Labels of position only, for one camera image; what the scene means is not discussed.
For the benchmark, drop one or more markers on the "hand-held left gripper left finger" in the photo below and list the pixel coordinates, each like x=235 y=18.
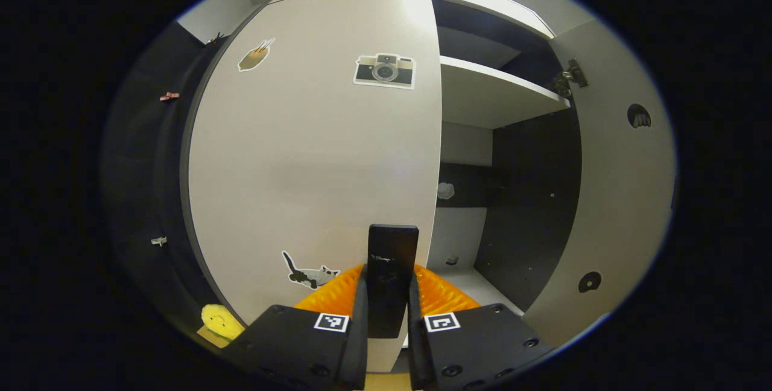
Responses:
x=301 y=343

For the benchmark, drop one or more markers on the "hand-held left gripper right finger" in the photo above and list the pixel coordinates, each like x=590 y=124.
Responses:
x=476 y=349

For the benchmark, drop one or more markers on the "beige double-door shoe cabinet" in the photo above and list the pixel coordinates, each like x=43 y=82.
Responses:
x=531 y=198

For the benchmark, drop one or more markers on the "camera-sticker beige cabinet door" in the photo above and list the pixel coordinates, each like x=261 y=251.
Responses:
x=313 y=168

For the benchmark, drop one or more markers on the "headphone-sticker beige cabinet door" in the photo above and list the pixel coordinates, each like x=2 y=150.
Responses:
x=621 y=198

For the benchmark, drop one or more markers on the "white cabinet shelf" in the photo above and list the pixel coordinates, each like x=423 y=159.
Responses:
x=482 y=92
x=482 y=288

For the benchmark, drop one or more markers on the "metal door hinge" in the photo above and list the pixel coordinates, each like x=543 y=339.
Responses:
x=570 y=77

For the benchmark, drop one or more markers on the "beige cabinet drawer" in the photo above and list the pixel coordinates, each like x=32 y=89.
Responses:
x=470 y=2

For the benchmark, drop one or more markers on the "yellow plush toy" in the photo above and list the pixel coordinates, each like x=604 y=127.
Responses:
x=220 y=320

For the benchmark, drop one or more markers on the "silver clip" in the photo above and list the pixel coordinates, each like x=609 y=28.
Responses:
x=158 y=241

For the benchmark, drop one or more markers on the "black backdrop cloth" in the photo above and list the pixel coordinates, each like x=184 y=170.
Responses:
x=139 y=168

